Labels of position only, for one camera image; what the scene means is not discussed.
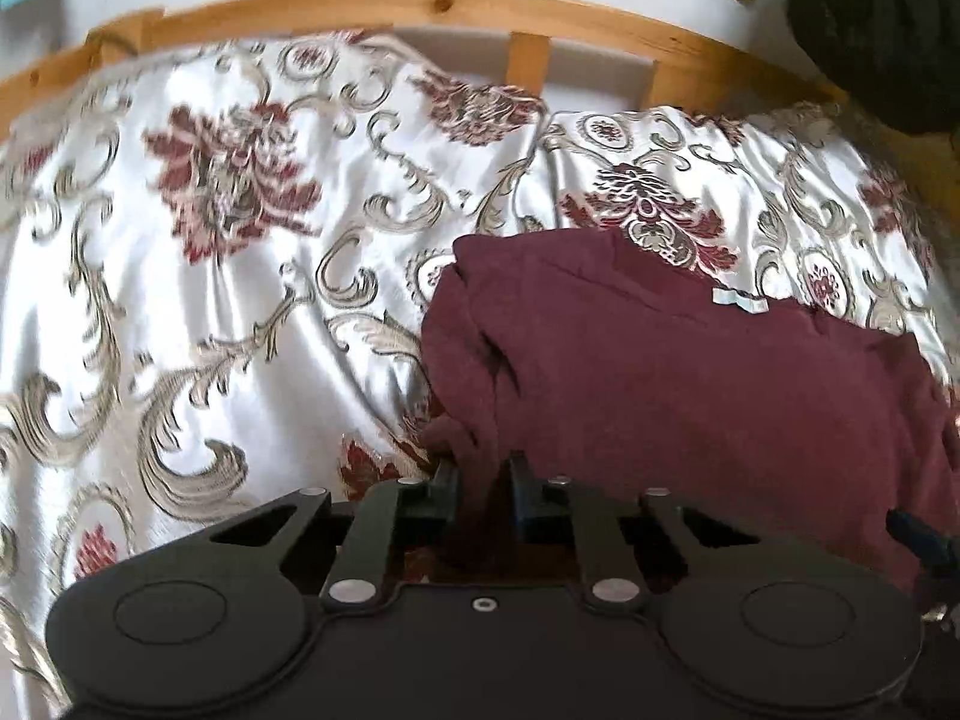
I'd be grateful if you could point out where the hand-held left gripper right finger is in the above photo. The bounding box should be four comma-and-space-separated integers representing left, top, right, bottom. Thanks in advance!
508, 452, 752, 611

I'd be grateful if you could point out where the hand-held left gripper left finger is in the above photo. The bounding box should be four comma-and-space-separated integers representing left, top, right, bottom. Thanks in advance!
206, 456, 462, 612

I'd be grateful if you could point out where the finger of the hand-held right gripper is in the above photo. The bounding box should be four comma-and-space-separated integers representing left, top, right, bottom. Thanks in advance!
885, 508, 960, 601

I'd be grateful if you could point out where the maroon long-sleeved top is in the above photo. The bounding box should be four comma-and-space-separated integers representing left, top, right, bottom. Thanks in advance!
418, 229, 960, 595

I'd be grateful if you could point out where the white floral bedspread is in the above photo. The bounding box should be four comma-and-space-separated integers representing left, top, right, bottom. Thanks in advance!
0, 28, 960, 720

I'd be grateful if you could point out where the black puffy jacket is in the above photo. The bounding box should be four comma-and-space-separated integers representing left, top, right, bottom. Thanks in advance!
786, 0, 960, 137

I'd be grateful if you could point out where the wooden bed frame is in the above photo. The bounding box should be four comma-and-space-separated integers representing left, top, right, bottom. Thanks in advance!
0, 0, 960, 211

